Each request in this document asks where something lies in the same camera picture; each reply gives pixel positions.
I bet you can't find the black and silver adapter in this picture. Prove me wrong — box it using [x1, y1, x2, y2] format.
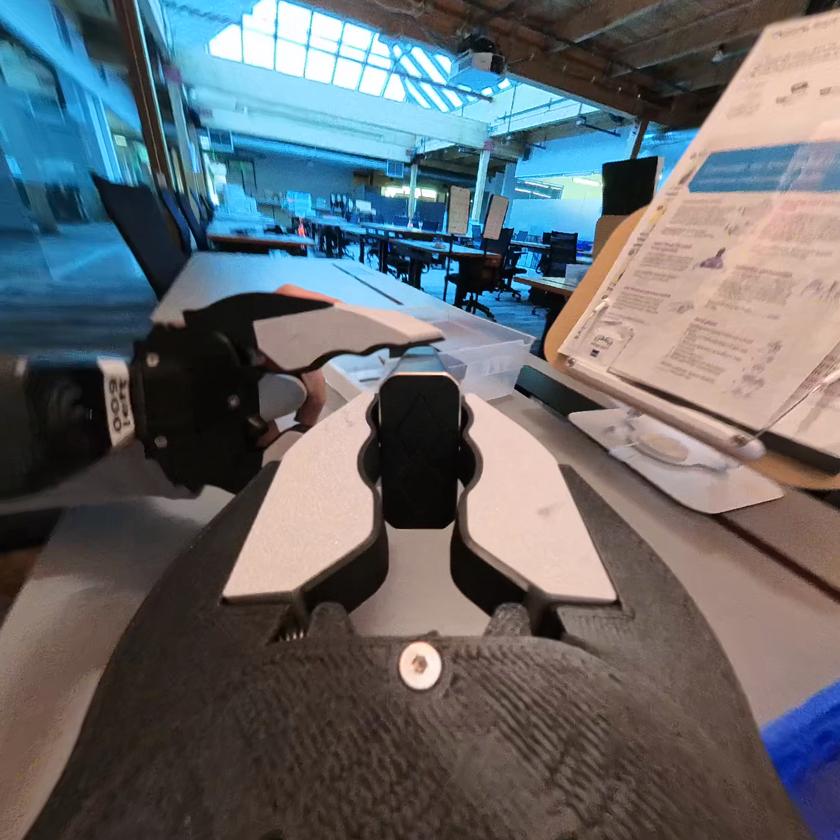
[377, 346, 468, 531]

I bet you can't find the black office chair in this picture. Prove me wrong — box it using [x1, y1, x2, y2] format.
[453, 228, 526, 319]

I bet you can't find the white ceiling unit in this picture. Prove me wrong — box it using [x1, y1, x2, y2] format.
[451, 36, 508, 90]

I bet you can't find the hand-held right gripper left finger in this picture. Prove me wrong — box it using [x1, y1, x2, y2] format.
[222, 392, 389, 614]

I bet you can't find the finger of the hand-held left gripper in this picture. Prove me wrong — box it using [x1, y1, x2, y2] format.
[252, 303, 446, 375]

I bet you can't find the blue plastic bin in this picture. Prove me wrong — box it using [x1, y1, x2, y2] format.
[761, 681, 840, 840]

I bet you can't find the person's left hand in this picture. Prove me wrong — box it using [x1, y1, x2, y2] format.
[272, 284, 340, 429]

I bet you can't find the round wooden board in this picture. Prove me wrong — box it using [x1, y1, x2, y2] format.
[543, 206, 840, 490]

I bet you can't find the laminated instruction sheet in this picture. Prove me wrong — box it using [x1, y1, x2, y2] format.
[558, 13, 840, 460]

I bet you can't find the clear plastic bin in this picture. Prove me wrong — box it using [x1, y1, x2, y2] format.
[341, 307, 536, 403]

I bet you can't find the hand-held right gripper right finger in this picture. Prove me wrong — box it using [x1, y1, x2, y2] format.
[451, 392, 619, 634]

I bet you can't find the black chair backrest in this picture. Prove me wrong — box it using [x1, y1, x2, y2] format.
[92, 172, 194, 299]

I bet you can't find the black cable tray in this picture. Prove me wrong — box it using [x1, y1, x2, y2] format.
[515, 364, 575, 414]

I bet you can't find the long wooden office table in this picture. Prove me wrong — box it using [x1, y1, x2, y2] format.
[361, 222, 506, 309]

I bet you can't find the black panel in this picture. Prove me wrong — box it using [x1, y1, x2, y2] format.
[602, 156, 661, 217]

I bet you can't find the grey desk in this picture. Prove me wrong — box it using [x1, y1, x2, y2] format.
[0, 252, 840, 840]

